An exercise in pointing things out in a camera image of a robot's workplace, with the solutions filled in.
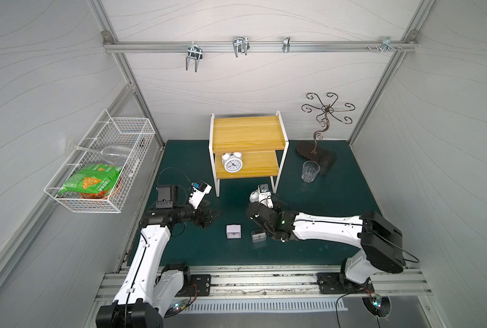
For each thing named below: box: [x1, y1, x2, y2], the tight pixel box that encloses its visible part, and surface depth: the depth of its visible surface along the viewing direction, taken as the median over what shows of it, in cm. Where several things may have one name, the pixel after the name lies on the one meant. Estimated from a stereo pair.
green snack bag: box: [57, 164, 124, 199], surface depth 56 cm
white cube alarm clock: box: [226, 224, 242, 239], surface depth 85 cm
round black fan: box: [361, 295, 392, 318], surface depth 73 cm
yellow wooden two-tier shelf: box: [208, 110, 290, 197], surface depth 82 cm
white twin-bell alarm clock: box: [221, 151, 243, 173], surface depth 85 cm
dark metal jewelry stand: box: [296, 92, 355, 177], surface depth 98 cm
